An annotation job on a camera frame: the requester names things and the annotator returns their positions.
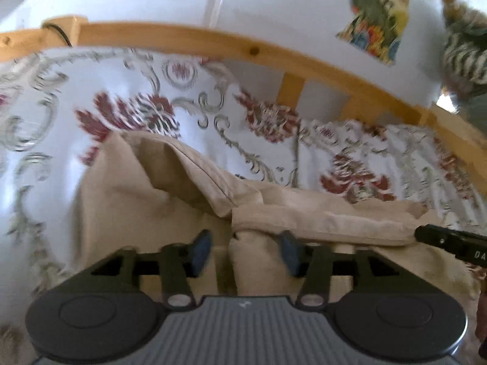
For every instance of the beige garment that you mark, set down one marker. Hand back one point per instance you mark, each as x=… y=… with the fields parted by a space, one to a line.
x=323 y=220

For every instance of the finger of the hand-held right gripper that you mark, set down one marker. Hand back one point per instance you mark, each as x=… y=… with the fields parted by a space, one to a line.
x=437 y=240

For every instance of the floral printed blanket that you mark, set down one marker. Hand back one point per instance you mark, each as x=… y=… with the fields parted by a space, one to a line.
x=114 y=83

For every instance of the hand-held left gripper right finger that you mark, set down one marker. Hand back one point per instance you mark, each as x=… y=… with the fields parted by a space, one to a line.
x=289 y=251

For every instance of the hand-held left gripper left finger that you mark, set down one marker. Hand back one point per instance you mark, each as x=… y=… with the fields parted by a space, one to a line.
x=201 y=251

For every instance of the wooden bed frame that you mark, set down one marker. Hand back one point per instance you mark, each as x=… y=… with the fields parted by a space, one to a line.
x=228 y=43

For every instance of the colourful map wall poster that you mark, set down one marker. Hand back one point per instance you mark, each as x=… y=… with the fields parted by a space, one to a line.
x=376 y=11

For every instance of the floral printed pillow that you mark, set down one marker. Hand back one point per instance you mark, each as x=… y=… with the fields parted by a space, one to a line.
x=361 y=152

